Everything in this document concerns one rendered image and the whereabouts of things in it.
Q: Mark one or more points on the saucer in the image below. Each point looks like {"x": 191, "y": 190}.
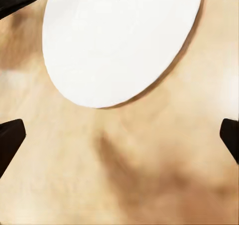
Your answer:
{"x": 101, "y": 53}

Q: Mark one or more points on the countertop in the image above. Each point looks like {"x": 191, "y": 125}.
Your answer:
{"x": 156, "y": 159}

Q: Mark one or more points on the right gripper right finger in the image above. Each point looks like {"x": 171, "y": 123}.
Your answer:
{"x": 229, "y": 133}

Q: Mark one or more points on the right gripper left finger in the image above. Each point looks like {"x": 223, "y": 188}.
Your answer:
{"x": 12, "y": 134}

